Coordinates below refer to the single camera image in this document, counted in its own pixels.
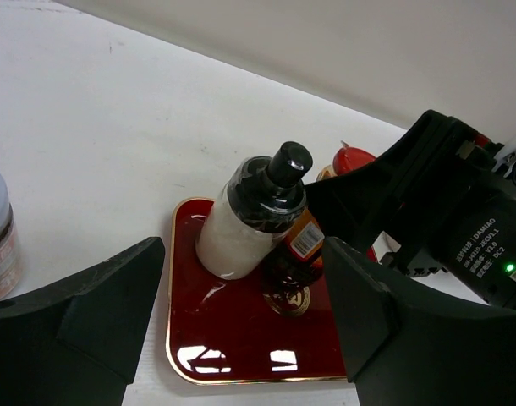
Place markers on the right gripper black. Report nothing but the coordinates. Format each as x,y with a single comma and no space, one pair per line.
434,192

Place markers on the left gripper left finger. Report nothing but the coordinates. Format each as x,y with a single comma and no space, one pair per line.
78,341

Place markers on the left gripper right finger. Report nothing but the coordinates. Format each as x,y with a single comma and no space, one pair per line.
404,343

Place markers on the red lid sauce jar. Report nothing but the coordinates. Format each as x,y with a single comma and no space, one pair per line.
296,263

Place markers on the white bottle black cap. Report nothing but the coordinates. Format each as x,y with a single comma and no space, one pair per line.
255,210

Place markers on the jar with white pink lid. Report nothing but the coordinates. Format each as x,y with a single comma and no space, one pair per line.
10,261

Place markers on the red lacquer tray gold emblem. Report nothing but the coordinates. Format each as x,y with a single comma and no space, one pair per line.
228,332

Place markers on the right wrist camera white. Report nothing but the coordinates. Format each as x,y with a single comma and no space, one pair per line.
505,158

